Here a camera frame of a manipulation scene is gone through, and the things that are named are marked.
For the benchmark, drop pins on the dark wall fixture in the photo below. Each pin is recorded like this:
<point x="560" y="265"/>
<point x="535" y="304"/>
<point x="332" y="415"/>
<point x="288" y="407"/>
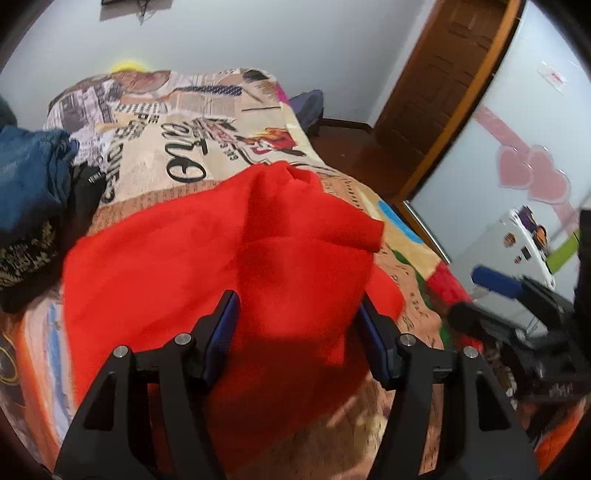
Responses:
<point x="129" y="5"/>

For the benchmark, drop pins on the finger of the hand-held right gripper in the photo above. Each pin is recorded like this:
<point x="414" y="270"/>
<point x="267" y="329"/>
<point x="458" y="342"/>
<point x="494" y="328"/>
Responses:
<point x="475" y="318"/>
<point x="496" y="281"/>

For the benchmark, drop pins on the purple bag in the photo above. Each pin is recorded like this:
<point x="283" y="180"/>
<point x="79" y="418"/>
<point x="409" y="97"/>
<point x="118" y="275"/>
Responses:
<point x="308" y="110"/>

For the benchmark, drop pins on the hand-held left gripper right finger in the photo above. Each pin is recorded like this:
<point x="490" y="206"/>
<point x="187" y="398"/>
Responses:
<point x="373" y="341"/>

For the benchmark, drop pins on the red zip jacket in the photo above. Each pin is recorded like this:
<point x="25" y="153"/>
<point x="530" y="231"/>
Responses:
<point x="184" y="258"/>

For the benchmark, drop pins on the white appliance with magnets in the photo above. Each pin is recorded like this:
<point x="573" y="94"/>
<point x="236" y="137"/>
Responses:
<point x="498" y="244"/>

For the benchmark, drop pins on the white wall sticker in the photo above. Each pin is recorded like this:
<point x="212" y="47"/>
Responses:
<point x="554" y="77"/>

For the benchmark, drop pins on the black patterned cloth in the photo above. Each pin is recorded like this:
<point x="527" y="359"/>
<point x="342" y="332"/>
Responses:
<point x="27" y="258"/>

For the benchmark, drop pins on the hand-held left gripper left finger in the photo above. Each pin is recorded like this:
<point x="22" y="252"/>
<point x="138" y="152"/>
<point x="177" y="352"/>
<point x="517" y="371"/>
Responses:
<point x="222" y="337"/>

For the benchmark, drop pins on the blue denim jeans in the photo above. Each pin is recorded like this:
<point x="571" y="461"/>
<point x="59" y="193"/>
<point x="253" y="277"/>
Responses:
<point x="32" y="175"/>

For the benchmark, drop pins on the printed blanket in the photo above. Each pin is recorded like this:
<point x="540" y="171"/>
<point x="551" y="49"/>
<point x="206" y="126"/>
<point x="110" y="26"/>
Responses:
<point x="152" y="152"/>

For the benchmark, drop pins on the brown wooden door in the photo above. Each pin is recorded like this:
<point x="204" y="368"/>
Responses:
<point x="438" y="92"/>

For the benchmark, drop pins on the green bar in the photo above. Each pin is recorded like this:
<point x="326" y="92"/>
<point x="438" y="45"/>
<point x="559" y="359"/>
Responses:
<point x="563" y="254"/>

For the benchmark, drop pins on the pink heart wall decoration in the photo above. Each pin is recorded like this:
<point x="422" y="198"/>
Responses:
<point x="512" y="166"/>

